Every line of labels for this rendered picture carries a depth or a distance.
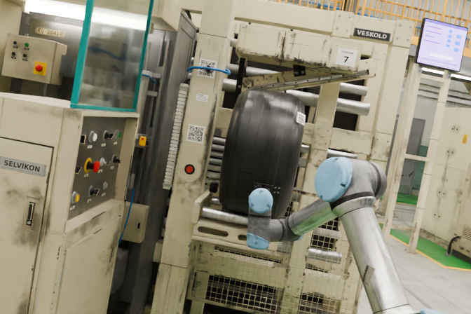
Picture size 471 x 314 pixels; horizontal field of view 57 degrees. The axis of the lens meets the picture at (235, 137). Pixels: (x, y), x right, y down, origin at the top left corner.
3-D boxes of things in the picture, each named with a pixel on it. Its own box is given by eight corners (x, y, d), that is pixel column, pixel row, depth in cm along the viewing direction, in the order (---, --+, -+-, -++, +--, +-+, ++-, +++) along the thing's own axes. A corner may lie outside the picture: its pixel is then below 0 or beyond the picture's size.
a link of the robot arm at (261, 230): (282, 249, 143) (284, 216, 144) (255, 251, 136) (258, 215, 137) (266, 244, 149) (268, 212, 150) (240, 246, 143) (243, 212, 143)
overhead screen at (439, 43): (415, 62, 522) (425, 17, 519) (413, 63, 527) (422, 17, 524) (459, 72, 532) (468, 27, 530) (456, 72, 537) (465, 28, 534)
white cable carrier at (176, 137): (162, 188, 194) (180, 83, 192) (165, 186, 199) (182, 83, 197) (172, 190, 194) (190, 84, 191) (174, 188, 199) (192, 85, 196)
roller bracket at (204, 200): (190, 223, 181) (193, 201, 180) (205, 205, 221) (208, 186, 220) (198, 226, 181) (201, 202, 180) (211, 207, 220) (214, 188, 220)
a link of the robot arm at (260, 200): (247, 214, 137) (249, 187, 138) (248, 212, 148) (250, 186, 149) (272, 216, 137) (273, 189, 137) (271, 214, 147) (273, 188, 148)
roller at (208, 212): (201, 204, 188) (200, 214, 189) (200, 207, 184) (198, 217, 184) (281, 220, 185) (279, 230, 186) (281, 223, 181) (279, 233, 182)
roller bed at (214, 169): (186, 188, 232) (196, 133, 230) (192, 183, 247) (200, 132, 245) (223, 195, 230) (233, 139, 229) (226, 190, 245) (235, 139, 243)
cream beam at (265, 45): (235, 52, 213) (240, 22, 213) (238, 59, 238) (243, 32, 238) (358, 72, 209) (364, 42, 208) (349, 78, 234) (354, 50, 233)
